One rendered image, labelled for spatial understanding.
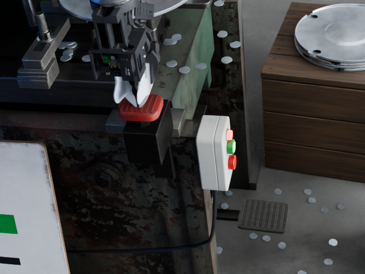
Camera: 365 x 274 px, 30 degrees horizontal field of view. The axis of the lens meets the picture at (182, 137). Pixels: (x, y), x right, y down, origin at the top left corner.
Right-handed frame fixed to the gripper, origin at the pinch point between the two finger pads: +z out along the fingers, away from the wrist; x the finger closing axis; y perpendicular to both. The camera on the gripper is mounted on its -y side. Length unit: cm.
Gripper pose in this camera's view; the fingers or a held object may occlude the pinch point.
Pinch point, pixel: (138, 97)
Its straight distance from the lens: 110.6
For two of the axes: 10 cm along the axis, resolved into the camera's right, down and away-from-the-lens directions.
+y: -2.1, 6.5, -7.3
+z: 1.1, 7.6, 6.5
